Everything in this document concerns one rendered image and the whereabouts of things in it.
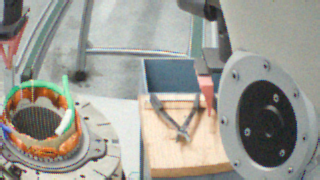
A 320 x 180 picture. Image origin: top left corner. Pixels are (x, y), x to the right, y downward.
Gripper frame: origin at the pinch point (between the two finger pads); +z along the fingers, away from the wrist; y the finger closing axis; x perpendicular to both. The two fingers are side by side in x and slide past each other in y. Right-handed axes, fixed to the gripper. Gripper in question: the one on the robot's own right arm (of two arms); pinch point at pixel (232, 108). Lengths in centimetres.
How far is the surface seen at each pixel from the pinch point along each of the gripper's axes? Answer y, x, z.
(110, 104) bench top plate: 17, -48, 28
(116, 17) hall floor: 10, -241, 98
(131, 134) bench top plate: 13.6, -37.5, 28.7
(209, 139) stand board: 4.4, 4.7, 2.5
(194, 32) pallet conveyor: -5, -84, 29
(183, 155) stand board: 8.8, 8.6, 2.4
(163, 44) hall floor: -10, -211, 100
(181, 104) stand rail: 8.0, -3.8, 1.0
